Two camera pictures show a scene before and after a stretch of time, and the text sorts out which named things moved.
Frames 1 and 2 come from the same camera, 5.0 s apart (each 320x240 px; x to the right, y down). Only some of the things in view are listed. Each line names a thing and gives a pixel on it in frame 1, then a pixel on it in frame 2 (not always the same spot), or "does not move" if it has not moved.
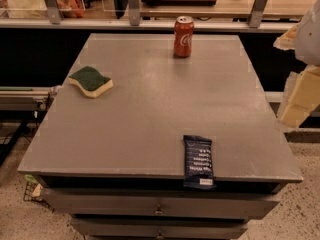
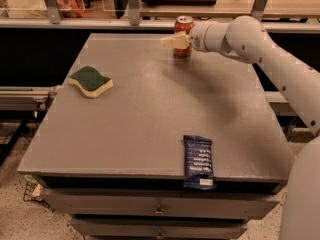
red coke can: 183,36 does not move
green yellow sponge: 90,81 does not move
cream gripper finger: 301,95 → 204,36
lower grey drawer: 152,228 does not move
